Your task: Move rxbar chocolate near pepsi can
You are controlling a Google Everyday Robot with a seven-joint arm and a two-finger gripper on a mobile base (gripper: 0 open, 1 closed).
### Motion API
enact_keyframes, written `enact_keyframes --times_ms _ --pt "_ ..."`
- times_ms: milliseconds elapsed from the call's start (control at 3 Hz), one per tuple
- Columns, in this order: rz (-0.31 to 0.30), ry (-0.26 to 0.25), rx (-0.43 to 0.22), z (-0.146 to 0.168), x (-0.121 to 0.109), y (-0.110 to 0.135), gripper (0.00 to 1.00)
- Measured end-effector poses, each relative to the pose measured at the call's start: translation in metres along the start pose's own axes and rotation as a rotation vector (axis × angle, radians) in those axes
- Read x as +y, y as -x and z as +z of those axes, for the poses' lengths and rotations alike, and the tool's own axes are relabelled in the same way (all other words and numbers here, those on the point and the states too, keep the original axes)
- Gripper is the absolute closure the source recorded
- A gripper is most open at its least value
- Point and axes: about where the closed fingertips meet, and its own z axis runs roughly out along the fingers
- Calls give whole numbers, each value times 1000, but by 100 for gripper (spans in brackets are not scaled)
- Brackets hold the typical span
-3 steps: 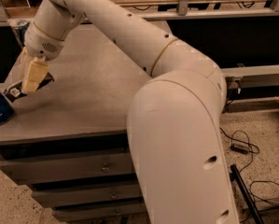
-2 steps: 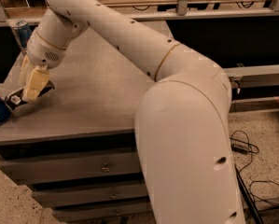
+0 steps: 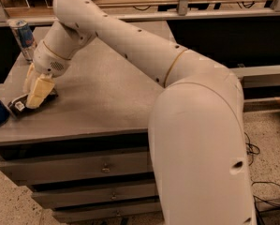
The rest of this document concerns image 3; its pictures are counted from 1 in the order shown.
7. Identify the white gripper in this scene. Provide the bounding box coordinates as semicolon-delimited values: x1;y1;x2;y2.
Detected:
22;40;72;109

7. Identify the black rxbar chocolate wrapper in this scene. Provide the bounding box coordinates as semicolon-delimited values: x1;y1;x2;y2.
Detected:
7;89;58;114

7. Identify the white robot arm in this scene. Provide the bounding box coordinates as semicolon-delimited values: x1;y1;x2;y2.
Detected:
24;0;257;225

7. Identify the red bull can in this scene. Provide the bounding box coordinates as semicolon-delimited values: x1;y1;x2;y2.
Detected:
9;20;37;63

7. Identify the grey drawer cabinet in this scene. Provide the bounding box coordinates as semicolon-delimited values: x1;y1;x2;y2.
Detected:
0;21;178;224

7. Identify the top grey drawer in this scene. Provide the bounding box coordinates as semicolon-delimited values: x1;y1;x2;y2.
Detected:
0;149;153;186

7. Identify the grey drawer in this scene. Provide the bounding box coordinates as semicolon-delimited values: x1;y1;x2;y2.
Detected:
32;180;157;208
0;149;153;186
52;199;161;223

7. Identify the middle grey drawer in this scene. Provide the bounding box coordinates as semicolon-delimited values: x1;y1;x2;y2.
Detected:
32;180;157;208

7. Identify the bottom grey drawer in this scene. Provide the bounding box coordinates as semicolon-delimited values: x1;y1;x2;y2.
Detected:
52;199;161;223

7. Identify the black floor cable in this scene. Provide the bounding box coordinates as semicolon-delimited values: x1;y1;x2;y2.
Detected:
243;131;280;225

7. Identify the metal railing frame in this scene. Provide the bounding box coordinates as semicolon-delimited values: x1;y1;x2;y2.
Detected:
0;0;280;26

